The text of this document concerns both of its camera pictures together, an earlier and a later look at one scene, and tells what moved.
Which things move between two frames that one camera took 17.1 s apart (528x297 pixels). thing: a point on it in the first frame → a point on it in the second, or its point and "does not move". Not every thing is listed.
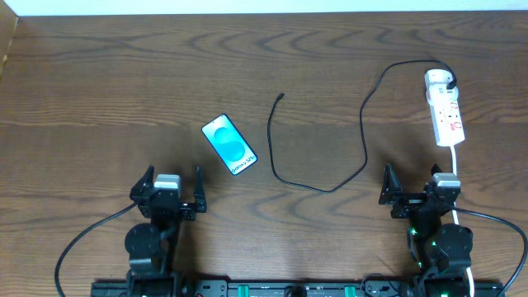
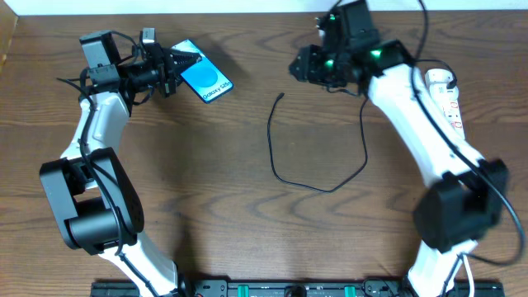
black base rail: [392, 288] does not move
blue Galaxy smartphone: [229, 144] → [204, 76]
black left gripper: [167, 205] → [167, 72]
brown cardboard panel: [8, 25] does not move
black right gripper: [412, 198] → [303, 66]
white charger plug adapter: [436, 87] does not move
